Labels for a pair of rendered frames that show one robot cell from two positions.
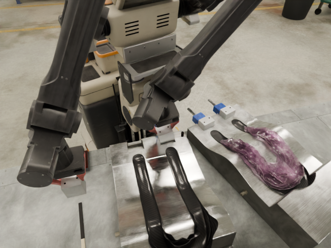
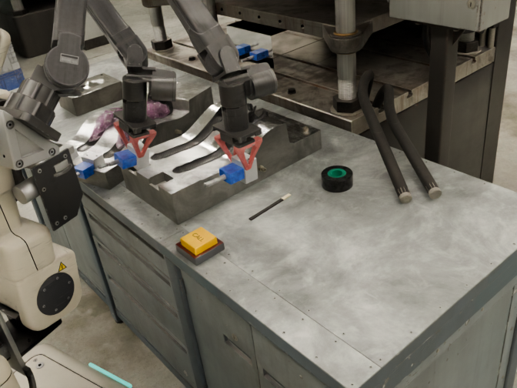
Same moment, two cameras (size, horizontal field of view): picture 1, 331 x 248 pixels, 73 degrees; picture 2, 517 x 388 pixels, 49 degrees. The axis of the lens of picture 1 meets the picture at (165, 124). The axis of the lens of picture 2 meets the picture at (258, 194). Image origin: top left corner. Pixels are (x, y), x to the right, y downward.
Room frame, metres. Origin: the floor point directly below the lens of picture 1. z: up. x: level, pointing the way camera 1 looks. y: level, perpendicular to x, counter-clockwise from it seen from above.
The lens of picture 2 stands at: (0.69, 1.33, 1.57)
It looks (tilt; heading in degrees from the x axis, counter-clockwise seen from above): 32 degrees down; 249
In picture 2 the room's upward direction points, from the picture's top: 7 degrees counter-clockwise
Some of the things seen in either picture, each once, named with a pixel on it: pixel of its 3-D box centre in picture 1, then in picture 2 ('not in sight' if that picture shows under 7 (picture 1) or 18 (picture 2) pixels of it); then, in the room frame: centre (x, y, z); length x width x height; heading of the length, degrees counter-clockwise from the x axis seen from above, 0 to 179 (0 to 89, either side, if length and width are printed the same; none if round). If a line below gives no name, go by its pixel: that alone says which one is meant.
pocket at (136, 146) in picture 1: (135, 148); (161, 185); (0.47, 0.10, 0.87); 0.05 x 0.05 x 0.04; 16
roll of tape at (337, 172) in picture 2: not in sight; (337, 178); (0.06, 0.25, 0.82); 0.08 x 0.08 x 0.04
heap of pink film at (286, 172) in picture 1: (264, 150); (131, 115); (0.44, -0.32, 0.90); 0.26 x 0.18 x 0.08; 33
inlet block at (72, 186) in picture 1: (74, 170); (228, 175); (0.35, 0.26, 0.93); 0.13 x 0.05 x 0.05; 15
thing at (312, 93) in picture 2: not in sight; (304, 53); (-0.42, -0.81, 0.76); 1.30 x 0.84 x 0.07; 106
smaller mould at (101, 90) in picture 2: not in sight; (90, 93); (0.50, -0.78, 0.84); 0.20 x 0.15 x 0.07; 16
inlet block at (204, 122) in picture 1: (198, 117); (81, 172); (0.64, -0.13, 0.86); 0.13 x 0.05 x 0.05; 33
